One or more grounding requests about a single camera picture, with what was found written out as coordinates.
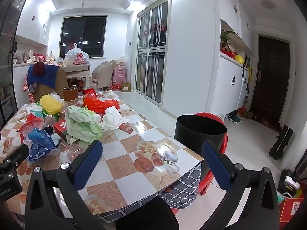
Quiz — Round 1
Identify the dark red knitted cloth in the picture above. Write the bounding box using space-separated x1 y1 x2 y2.
33 62 46 76

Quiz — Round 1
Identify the black yellow power box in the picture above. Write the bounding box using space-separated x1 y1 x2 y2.
278 169 300 196

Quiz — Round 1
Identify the brown chair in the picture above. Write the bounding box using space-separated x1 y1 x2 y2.
34 67 68 102

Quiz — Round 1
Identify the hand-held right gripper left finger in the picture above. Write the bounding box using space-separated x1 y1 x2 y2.
25 140 116 230

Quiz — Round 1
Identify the white green packet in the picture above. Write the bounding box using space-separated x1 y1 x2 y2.
31 107 44 119

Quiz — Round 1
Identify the row of countertop ornaments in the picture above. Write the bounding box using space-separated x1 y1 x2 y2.
13 50 63 66

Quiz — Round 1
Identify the green drink can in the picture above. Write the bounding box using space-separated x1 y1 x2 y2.
43 110 60 127

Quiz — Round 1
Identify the yellow foam net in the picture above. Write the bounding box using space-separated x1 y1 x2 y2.
39 95 63 115

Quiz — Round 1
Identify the blue cloth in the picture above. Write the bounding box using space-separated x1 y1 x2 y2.
27 65 59 89

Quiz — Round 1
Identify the sliding glass door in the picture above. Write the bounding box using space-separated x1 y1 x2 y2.
136 0 169 104

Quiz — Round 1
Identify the cartoon snack packet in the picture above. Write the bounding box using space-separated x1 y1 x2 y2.
84 88 97 99

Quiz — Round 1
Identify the potted plant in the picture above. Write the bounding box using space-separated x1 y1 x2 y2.
221 30 239 51

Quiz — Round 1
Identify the brown liquid jar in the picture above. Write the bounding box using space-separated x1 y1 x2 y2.
62 86 78 101

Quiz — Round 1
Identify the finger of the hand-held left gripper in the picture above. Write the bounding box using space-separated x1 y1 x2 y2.
2 144 29 170

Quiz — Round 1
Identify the grey grid cloth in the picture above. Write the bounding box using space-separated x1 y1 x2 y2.
96 160 204 223

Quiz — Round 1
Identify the blue plastic bag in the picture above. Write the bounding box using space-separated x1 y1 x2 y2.
25 127 57 162

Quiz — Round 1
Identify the red plastic bag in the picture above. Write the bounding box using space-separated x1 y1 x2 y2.
83 95 120 114

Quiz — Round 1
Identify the beige dining table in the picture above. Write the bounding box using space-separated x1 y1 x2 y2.
58 63 91 88

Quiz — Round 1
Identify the red shelf decoration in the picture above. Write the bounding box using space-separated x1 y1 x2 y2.
221 49 238 59

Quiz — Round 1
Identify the black trash bin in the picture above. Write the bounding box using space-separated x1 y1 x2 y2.
174 114 228 184

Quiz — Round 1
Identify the white shoe cabinet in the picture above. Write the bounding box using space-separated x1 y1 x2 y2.
211 52 251 115

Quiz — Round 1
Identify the red snack wrapper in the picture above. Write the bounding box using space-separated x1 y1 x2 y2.
19 113 42 144

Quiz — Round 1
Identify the red checkered cloth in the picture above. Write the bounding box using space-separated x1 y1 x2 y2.
23 75 34 103

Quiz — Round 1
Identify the white crumpled paper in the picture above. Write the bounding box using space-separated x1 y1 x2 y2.
98 107 131 130

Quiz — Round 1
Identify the white printed shopping bag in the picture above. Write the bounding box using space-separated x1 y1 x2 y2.
63 43 90 66

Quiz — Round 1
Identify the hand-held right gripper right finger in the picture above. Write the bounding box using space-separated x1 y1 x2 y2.
202 141 280 230

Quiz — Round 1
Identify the glass display cabinet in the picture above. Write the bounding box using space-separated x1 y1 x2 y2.
0 0 31 127

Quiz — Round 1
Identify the dark window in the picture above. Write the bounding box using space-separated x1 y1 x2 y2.
59 16 107 59

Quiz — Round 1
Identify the beige upholstered chair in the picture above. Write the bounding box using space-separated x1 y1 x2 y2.
101 60 116 89
91 61 108 89

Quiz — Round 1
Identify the red doormat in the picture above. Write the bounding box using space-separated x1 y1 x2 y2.
252 116 281 133

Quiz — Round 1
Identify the pink stool stack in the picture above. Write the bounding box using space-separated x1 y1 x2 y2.
113 66 127 87

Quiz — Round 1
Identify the red plastic stool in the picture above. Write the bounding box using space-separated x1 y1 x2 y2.
170 112 229 215

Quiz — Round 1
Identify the red tissue box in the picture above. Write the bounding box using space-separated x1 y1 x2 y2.
53 119 72 144

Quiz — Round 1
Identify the black clothing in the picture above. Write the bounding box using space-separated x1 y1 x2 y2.
115 196 179 230

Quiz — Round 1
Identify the red gift bag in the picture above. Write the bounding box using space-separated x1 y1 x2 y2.
279 196 305 229

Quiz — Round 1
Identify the dark entrance door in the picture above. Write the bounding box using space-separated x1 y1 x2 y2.
249 35 290 125

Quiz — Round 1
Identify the green white plastic bag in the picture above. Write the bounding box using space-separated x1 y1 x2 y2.
65 105 103 144

